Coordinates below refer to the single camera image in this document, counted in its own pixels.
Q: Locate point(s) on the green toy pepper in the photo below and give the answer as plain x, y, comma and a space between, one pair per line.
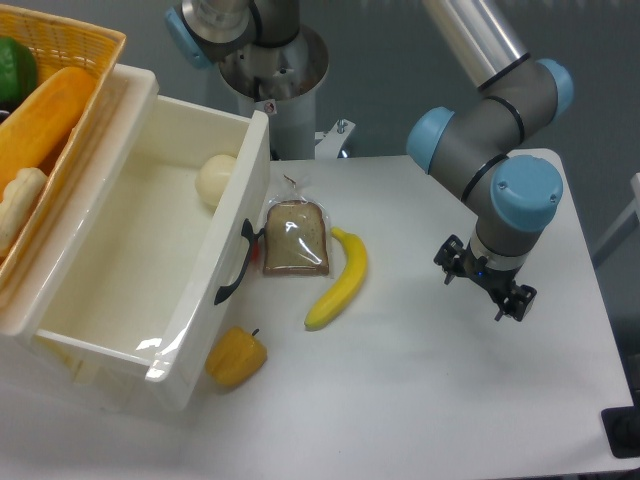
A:
19, 76

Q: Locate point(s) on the cream toy pastry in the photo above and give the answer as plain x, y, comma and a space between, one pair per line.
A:
18, 197

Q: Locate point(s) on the yellow banana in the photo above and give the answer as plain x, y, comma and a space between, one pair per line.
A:
340, 294

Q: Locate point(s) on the white frame at right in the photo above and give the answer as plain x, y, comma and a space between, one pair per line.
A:
626, 222

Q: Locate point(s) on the orange toy bread loaf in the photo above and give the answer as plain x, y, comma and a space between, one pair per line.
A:
40, 123

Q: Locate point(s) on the yellow bell pepper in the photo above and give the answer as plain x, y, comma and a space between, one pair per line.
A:
237, 356

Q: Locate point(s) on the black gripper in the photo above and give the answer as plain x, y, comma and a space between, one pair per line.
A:
494, 273

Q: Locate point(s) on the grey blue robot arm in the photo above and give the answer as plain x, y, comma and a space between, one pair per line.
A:
472, 155

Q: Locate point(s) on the white top drawer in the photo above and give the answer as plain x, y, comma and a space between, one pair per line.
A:
147, 292

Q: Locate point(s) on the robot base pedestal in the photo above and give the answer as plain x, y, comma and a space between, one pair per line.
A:
282, 82

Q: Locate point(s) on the yellow woven basket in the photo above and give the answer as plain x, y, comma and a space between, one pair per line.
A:
57, 42

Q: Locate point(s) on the white drawer cabinet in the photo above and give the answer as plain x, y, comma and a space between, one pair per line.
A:
124, 105

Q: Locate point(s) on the white toy egg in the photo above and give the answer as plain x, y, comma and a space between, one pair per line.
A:
213, 177

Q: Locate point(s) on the black object at table edge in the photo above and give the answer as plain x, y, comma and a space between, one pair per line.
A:
622, 430

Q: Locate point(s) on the bagged bread slice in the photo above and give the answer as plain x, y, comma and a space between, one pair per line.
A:
296, 230

